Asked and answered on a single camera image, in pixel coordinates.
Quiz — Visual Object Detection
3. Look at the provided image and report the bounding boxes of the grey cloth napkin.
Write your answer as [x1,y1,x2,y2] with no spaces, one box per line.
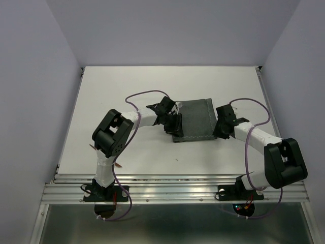
[172,98,217,143]

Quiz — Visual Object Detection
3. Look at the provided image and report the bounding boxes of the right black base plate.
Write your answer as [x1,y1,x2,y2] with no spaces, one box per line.
[214,176,264,202]

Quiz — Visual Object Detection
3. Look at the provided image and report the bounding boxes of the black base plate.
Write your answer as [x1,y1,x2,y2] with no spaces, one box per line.
[214,176,264,202]
[80,184,129,202]

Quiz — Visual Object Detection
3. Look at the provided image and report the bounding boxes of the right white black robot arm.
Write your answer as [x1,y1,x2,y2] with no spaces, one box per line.
[213,104,308,199]

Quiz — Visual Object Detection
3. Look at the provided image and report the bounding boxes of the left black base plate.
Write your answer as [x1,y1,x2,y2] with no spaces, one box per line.
[80,184,129,202]

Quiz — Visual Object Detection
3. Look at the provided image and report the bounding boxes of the aluminium right side rail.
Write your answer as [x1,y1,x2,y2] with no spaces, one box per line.
[255,65,297,178]

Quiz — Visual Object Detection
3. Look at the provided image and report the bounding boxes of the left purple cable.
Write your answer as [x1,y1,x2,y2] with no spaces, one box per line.
[96,89,168,221]

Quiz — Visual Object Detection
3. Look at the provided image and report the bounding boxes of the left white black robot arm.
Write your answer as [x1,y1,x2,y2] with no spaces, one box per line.
[81,96,183,202]

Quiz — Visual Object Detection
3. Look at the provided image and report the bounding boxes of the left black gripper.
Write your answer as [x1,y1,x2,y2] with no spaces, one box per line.
[162,112,183,137]

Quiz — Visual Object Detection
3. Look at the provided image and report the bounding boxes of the aluminium rail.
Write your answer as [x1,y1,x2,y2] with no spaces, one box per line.
[40,173,310,205]
[255,65,297,178]

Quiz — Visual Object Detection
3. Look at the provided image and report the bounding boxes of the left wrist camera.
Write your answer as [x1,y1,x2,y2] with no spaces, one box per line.
[176,101,183,108]

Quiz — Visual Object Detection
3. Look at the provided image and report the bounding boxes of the aluminium front rail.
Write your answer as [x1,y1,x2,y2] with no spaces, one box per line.
[40,173,310,205]

